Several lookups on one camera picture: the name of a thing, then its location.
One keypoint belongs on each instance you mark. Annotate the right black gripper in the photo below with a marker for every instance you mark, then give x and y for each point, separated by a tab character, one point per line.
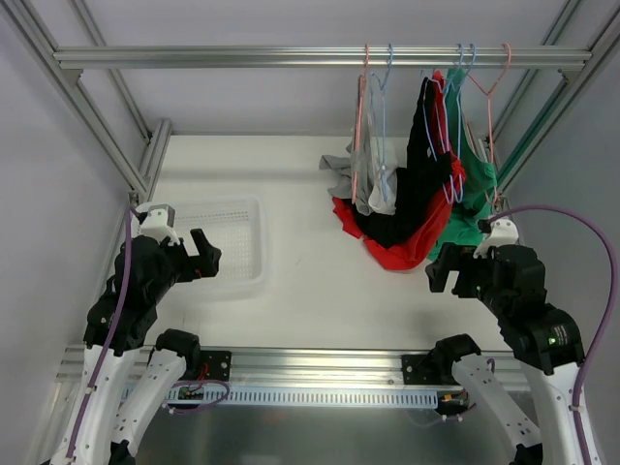
458	272

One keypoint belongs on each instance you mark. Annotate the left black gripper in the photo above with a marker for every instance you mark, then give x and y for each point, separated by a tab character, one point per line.
186	259

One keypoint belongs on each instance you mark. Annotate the white tank top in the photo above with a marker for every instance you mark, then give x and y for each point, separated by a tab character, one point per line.
375	200

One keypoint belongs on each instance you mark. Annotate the light blue hanger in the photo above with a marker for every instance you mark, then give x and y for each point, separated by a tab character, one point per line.
382	84

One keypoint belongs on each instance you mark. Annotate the grey tank top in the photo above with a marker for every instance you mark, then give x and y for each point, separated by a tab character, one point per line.
342	166

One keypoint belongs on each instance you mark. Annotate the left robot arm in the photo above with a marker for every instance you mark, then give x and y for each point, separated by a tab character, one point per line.
105	425

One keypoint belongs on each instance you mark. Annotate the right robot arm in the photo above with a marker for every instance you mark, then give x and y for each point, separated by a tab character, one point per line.
509	281

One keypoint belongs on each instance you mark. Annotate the red tank top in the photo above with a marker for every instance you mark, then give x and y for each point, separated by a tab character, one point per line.
411	253

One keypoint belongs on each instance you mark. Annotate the green tank top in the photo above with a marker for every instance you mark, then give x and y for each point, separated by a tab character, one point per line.
462	227

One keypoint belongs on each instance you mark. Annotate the pink hanger with green top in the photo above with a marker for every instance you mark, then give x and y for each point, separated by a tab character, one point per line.
491	198

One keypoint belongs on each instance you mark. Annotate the black tank top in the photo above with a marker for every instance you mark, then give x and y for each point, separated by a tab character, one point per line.
417	183

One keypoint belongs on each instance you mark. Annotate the white plastic basket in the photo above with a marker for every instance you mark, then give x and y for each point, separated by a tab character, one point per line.
235	224

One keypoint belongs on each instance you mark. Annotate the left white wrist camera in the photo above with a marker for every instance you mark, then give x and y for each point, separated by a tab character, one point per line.
156	221

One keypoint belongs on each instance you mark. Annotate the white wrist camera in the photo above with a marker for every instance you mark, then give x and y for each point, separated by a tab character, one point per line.
156	221
496	233

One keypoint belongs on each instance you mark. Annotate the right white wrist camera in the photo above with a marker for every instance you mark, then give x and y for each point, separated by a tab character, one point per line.
496	233

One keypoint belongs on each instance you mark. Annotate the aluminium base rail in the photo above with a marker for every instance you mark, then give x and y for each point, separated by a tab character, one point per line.
314	368

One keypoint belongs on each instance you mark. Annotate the aluminium frame left posts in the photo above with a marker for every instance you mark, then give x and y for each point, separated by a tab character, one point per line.
36	39

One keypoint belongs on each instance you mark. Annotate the aluminium frame posts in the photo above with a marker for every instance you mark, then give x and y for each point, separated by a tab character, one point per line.
542	97
36	39

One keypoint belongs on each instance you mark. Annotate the white slotted cable duct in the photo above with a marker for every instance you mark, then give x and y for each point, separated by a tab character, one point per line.
399	398

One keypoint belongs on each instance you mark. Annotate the aluminium hanging rail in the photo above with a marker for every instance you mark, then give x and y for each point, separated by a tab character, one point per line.
206	57

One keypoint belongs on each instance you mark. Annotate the aluminium frame right posts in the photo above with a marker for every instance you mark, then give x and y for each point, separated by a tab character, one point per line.
542	97

